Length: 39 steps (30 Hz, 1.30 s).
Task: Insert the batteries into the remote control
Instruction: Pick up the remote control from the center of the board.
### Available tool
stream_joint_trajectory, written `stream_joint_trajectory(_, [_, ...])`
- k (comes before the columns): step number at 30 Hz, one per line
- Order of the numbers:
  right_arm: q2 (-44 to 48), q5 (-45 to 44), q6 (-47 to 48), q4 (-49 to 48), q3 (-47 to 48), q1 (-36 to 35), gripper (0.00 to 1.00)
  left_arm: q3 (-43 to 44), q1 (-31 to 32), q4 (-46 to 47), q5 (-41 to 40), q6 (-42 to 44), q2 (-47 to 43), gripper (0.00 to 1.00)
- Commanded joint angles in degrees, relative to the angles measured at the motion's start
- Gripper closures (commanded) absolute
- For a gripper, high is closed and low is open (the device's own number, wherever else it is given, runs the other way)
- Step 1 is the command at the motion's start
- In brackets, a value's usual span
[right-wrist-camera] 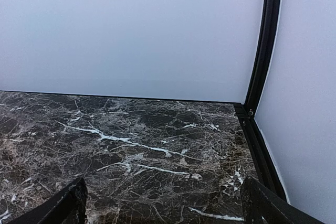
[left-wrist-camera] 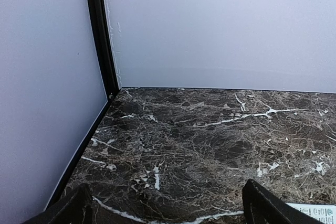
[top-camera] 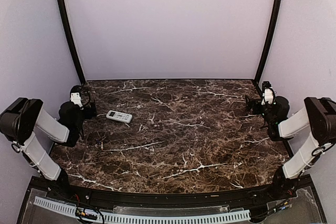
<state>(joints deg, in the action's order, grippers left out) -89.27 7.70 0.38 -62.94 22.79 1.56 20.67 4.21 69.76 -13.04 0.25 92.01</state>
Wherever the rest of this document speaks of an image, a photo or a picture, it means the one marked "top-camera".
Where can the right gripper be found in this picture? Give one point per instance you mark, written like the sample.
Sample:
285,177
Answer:
250,104

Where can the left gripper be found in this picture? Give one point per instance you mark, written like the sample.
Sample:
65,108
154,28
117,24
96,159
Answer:
88,114

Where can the white remote control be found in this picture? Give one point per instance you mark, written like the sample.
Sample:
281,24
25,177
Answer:
119,116

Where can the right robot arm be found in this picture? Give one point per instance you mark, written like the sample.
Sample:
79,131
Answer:
314,123

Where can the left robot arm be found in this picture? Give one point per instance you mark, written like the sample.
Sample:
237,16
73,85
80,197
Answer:
24,115

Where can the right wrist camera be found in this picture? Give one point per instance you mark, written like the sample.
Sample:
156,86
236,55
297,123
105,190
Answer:
268,96

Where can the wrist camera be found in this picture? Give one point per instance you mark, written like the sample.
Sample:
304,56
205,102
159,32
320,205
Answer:
75,98
268,96

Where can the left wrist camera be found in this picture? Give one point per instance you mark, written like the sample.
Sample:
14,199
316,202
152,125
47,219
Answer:
75,98

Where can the black front rail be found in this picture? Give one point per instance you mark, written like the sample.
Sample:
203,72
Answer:
249,197

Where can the left black frame post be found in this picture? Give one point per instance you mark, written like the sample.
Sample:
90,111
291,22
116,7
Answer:
70,41

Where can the black frame post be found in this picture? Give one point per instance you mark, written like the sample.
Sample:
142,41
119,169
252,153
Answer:
70,41
268,41

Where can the white slotted cable duct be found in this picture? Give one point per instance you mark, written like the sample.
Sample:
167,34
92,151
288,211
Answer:
144,215

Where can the right black frame post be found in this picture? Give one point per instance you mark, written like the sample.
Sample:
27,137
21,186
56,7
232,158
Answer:
268,41

